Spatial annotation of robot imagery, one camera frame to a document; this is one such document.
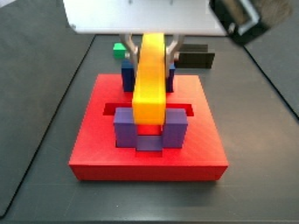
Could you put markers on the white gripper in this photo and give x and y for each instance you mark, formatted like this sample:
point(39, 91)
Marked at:
point(179, 17)

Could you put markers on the yellow long block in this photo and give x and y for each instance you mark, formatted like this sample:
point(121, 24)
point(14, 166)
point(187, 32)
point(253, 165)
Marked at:
point(149, 101)

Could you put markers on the red base board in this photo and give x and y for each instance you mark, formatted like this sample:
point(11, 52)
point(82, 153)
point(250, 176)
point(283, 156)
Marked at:
point(98, 160)

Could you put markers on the dark blue U block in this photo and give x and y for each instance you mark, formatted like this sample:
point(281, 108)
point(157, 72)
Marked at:
point(130, 80)

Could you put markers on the green zigzag block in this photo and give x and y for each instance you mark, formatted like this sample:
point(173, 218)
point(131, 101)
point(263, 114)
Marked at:
point(119, 51)

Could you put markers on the purple U block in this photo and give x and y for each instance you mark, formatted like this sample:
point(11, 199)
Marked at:
point(150, 137)

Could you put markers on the black metal bracket holder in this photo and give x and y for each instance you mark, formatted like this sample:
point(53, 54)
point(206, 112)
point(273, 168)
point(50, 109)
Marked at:
point(194, 56)

